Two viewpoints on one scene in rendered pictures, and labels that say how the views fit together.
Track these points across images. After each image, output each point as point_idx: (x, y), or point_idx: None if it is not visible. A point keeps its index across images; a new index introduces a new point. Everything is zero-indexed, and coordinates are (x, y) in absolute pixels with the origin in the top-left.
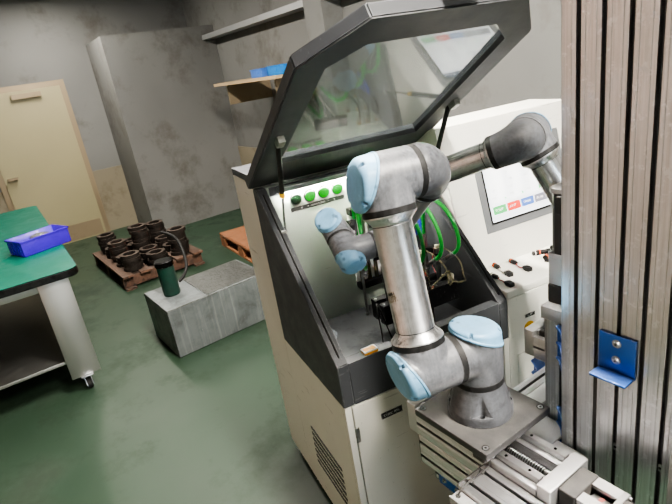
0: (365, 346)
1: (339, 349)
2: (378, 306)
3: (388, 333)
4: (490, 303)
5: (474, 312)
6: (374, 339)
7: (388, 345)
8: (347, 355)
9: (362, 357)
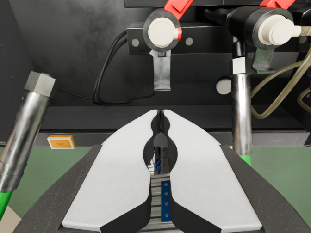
0: (98, 23)
1: (4, 144)
2: (96, 98)
3: (153, 8)
4: (296, 140)
5: (253, 145)
6: (121, 10)
7: (93, 143)
8: (61, 30)
9: (49, 146)
